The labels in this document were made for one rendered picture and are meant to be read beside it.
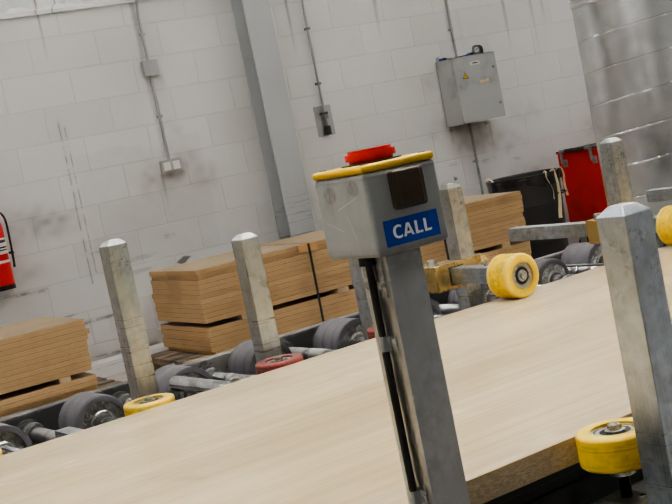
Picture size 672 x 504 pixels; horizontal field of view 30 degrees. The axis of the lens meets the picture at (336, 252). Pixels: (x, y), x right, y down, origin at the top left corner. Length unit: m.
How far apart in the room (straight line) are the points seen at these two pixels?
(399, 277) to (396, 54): 8.61
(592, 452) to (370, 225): 0.43
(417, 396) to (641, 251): 0.27
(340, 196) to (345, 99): 8.32
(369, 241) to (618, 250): 0.29
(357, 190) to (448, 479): 0.24
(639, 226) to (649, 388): 0.15
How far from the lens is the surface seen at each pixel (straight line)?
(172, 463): 1.54
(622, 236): 1.13
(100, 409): 2.45
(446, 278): 2.37
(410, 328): 0.97
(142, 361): 2.06
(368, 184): 0.93
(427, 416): 0.98
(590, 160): 9.68
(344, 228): 0.96
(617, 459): 1.26
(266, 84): 8.77
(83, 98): 8.48
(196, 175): 8.70
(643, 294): 1.14
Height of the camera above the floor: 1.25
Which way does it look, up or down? 5 degrees down
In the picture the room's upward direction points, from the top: 11 degrees counter-clockwise
